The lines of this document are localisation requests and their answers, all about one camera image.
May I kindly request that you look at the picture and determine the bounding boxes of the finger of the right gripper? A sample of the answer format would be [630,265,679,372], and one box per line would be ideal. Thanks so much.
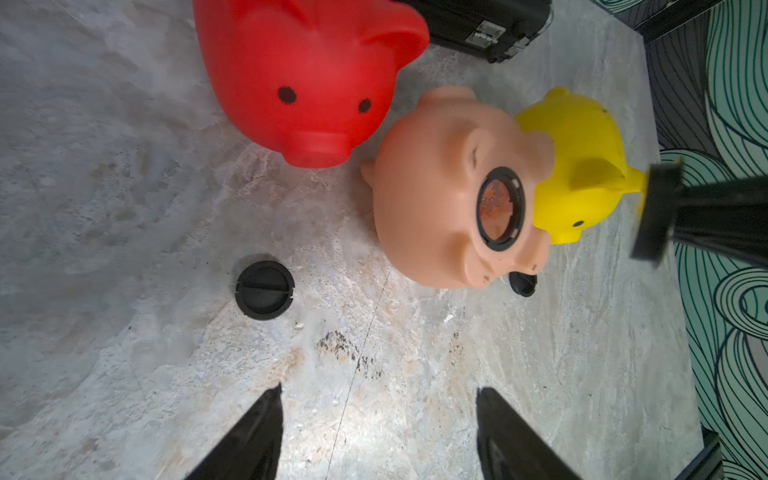
[671,176,767,267]

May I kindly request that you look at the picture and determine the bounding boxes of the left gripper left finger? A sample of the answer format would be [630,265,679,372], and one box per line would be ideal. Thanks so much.
[186,384,284,480]

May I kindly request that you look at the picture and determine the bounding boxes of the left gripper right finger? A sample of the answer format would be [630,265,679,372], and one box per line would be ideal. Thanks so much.
[476,387,579,480]

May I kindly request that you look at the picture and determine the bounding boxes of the pink piggy bank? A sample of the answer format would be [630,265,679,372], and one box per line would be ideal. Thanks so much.
[361,86,555,289]

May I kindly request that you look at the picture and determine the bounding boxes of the black plug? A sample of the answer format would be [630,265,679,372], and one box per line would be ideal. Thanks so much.
[630,162,683,265]
[235,260,295,321]
[508,272,538,298]

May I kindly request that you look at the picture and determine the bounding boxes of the yellow piggy bank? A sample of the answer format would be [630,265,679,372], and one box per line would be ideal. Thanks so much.
[516,87,647,245]

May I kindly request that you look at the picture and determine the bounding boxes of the red piggy bank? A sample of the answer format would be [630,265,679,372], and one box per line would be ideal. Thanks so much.
[193,0,430,169]

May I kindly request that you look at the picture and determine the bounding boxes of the black plug front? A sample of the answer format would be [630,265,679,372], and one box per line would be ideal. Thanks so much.
[508,272,538,298]

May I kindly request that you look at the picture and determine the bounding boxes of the black case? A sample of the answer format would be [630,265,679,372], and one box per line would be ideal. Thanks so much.
[403,0,554,64]

